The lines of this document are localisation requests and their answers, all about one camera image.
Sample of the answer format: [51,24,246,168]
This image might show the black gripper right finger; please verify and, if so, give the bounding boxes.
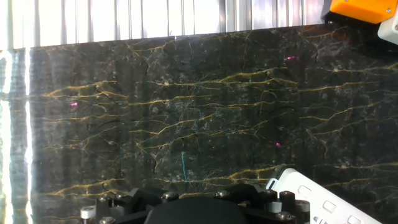
[214,183,312,224]

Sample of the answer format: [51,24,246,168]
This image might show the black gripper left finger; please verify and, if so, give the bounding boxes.
[80,186,180,224]

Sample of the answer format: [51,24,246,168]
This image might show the white power strip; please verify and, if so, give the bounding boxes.
[266,167,384,224]

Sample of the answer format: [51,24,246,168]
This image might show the black marble pattern mat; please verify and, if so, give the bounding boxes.
[0,23,398,224]

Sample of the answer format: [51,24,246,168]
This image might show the grey emergency stop box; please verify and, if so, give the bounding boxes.
[377,14,398,46]

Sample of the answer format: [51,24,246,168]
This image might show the orange emergency stop box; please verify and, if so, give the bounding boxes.
[329,0,398,25]

